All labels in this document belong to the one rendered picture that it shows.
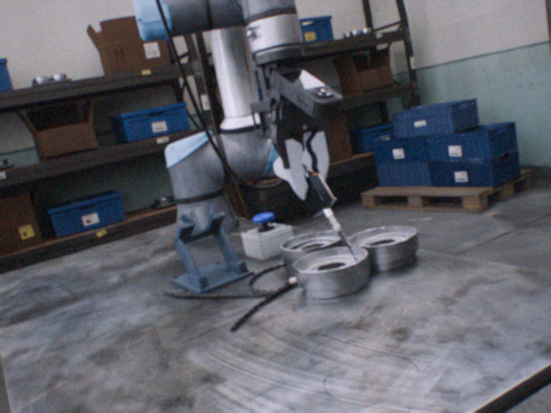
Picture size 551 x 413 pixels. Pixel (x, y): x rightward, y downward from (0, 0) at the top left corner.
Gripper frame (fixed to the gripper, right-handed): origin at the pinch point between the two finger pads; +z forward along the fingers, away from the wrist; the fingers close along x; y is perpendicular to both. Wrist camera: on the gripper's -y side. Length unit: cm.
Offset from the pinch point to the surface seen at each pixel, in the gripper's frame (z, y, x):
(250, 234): 8.8, 21.4, 0.8
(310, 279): 10.2, -6.8, 7.8
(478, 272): 13.3, -19.5, -9.7
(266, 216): 6.1, 19.4, -2.2
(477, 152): 51, 212, -296
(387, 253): 10.5, -8.2, -4.8
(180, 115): -20, 345, -126
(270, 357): 13.4, -16.0, 20.6
